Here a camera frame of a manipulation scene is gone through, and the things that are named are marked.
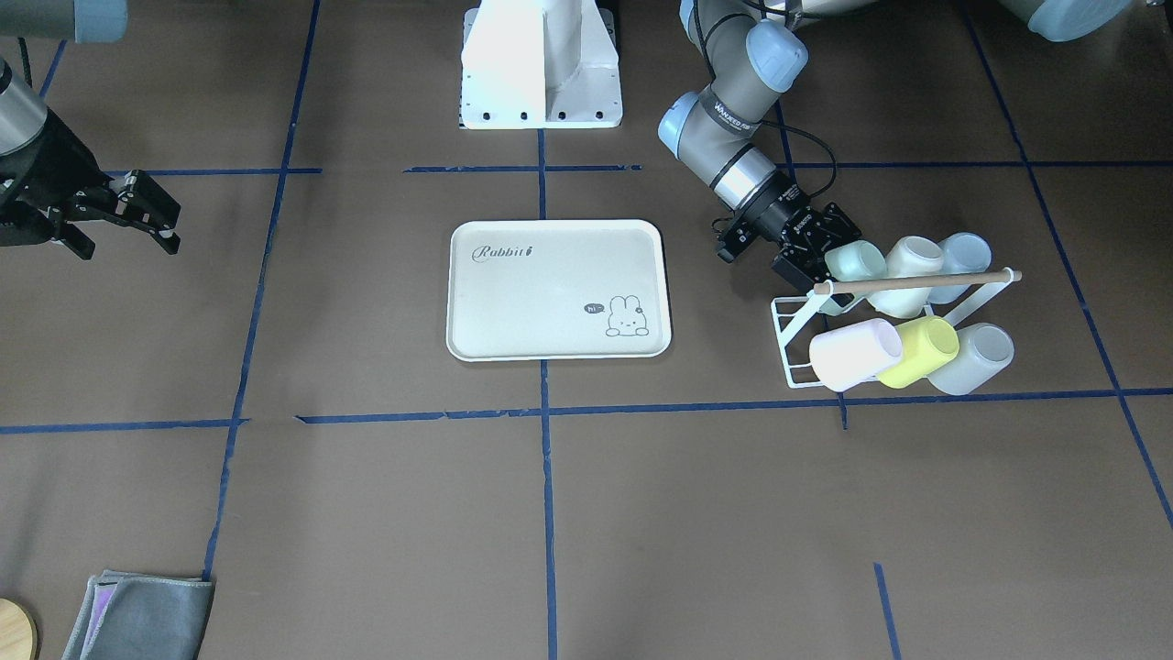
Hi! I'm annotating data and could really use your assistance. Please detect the green cup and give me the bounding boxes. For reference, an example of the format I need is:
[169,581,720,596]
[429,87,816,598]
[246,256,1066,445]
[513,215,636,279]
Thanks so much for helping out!
[818,241,888,317]

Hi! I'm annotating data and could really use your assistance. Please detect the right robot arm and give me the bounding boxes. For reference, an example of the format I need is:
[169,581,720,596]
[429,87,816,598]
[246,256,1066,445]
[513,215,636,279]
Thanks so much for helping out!
[1,1,181,260]

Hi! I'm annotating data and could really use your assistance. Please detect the wooden mug tree stand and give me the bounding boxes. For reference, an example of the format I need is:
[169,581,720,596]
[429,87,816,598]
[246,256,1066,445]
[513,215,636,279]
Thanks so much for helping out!
[1,599,40,660]

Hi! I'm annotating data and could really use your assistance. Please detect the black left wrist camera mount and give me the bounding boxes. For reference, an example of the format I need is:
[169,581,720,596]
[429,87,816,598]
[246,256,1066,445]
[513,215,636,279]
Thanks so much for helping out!
[713,215,760,263]

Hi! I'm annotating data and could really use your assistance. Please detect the grey cup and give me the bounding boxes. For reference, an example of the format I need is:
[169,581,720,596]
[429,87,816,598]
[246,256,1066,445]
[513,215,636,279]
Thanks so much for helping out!
[925,324,1015,396]

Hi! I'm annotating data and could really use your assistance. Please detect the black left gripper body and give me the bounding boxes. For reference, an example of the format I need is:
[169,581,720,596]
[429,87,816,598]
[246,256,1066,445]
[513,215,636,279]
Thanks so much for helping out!
[738,172,861,287]

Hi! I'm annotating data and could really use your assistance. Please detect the cream rabbit tray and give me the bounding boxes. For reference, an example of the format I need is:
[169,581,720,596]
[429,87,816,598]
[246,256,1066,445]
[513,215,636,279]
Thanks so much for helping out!
[445,218,672,362]

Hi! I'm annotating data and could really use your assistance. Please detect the pink cup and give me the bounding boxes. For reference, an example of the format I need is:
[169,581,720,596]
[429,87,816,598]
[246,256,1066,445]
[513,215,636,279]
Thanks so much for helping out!
[808,319,904,392]

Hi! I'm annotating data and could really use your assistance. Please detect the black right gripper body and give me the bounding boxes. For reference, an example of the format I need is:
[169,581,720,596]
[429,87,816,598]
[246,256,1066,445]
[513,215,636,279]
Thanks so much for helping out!
[1,110,138,260]

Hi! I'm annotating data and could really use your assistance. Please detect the grey folded cloth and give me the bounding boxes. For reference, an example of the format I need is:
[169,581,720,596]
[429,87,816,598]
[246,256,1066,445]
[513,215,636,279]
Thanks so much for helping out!
[62,569,216,659]

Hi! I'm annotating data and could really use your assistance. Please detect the white wire cup rack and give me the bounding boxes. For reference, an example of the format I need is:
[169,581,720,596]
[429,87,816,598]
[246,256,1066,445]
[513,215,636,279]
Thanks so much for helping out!
[769,267,1023,389]

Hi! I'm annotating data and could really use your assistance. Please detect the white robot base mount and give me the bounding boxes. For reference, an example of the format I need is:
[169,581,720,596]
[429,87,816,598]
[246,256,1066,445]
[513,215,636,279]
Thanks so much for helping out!
[457,1,624,130]

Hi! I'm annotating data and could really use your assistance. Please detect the beige cup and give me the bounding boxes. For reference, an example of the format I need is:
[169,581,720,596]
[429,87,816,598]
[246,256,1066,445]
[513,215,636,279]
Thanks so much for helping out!
[868,236,944,319]

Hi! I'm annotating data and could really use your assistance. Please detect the blue-grey cup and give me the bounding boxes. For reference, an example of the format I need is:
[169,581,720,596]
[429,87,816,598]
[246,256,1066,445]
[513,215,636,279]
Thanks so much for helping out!
[927,231,992,305]

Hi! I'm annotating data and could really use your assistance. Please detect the yellow cup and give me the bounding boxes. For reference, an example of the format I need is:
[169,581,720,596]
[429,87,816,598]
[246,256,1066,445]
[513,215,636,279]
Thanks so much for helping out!
[877,317,960,389]

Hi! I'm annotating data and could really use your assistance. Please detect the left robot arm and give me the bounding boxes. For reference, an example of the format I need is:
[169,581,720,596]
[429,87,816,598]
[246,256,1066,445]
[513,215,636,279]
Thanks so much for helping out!
[658,1,862,292]

